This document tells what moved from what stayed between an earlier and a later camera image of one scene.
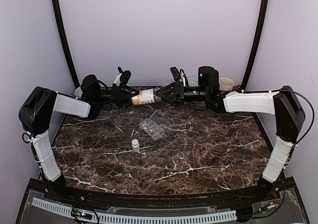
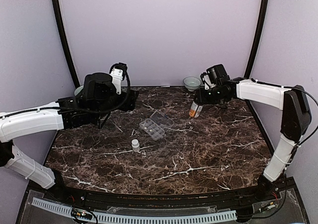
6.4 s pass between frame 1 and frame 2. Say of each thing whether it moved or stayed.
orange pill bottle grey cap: moved
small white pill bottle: stayed
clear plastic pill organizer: stayed
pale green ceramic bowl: stayed
